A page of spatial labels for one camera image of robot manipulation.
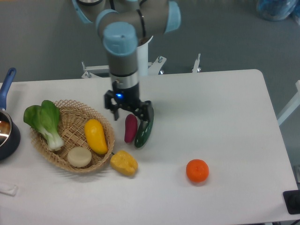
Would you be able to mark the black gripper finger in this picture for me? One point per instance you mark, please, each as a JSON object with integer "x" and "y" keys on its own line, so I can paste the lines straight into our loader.
{"x": 109, "y": 105}
{"x": 144, "y": 110}

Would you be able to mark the dark blue saucepan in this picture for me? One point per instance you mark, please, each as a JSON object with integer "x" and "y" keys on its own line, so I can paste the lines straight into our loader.
{"x": 9, "y": 132}

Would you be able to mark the blue plastic bag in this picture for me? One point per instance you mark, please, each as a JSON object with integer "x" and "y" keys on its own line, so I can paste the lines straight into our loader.
{"x": 275, "y": 10}

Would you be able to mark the black device at table corner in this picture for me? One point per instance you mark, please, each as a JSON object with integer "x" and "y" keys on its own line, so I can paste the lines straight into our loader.
{"x": 292, "y": 201}

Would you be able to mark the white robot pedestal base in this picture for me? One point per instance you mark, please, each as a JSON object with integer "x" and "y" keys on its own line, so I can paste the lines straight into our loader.
{"x": 145, "y": 66}

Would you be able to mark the yellow bell pepper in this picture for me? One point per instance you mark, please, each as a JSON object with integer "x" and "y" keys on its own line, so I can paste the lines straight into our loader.
{"x": 124, "y": 163}

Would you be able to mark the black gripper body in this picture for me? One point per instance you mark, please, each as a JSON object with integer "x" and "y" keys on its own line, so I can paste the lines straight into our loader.
{"x": 126, "y": 98}

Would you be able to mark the white frame at right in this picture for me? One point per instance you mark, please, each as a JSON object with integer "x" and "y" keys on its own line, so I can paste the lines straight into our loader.
{"x": 290, "y": 107}

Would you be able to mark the green bok choy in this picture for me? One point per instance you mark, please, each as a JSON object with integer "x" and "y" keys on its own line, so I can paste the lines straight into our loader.
{"x": 45, "y": 119}

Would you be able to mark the woven wicker basket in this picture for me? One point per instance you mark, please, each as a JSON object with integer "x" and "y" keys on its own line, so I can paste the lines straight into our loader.
{"x": 73, "y": 116}

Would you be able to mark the purple sweet potato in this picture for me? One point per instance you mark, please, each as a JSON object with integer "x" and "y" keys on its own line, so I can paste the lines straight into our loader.
{"x": 130, "y": 128}

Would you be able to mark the round cream white cake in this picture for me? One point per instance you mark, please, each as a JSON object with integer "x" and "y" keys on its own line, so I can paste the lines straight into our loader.
{"x": 79, "y": 157}

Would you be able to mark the yellow mango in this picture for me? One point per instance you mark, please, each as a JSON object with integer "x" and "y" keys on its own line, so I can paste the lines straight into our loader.
{"x": 95, "y": 136}

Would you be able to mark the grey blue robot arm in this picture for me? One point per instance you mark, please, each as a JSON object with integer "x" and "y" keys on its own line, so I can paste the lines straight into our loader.
{"x": 121, "y": 29}

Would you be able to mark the orange mandarin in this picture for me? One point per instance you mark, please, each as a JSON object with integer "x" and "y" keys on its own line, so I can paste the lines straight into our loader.
{"x": 197, "y": 170}

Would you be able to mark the clear plastic piece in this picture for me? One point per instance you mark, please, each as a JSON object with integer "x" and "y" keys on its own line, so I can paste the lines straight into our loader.
{"x": 8, "y": 189}

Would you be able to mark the dark green cucumber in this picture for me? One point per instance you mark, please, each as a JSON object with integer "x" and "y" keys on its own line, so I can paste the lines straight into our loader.
{"x": 145, "y": 128}

